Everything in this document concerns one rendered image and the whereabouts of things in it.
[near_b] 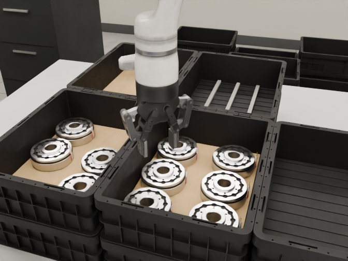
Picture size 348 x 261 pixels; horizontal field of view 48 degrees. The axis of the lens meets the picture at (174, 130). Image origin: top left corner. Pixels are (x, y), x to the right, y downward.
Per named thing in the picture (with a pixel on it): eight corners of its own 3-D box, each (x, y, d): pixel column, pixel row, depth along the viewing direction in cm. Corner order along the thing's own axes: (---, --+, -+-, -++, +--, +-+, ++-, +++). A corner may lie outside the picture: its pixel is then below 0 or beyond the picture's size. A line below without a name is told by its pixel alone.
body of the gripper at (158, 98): (142, 87, 63) (145, 136, 68) (188, 77, 66) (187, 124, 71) (126, 70, 68) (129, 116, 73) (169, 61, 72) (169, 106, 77)
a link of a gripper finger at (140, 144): (142, 127, 72) (143, 149, 75) (127, 131, 71) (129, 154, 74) (145, 131, 71) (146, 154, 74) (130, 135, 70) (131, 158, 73)
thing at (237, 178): (242, 206, 81) (243, 204, 81) (196, 196, 84) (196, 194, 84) (249, 177, 89) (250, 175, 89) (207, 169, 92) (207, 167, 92)
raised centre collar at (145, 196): (154, 214, 79) (153, 212, 78) (131, 208, 80) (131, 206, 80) (161, 198, 83) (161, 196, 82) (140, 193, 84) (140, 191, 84)
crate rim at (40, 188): (91, 208, 74) (89, 198, 72) (-38, 177, 81) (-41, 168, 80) (161, 109, 106) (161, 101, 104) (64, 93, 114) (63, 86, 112)
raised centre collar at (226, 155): (242, 164, 93) (243, 162, 92) (222, 160, 94) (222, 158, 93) (245, 152, 97) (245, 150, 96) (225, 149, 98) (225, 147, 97)
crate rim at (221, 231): (249, 246, 66) (251, 236, 65) (91, 208, 74) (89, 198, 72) (273, 127, 98) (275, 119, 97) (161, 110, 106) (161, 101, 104)
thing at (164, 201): (161, 228, 76) (161, 226, 76) (114, 216, 79) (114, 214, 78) (177, 194, 84) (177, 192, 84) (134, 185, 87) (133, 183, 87)
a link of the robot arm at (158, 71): (161, 58, 75) (161, 26, 71) (190, 80, 66) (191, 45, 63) (117, 67, 71) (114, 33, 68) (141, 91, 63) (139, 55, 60)
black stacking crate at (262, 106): (268, 158, 103) (274, 121, 97) (162, 139, 111) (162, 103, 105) (281, 93, 135) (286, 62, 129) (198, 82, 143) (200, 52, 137)
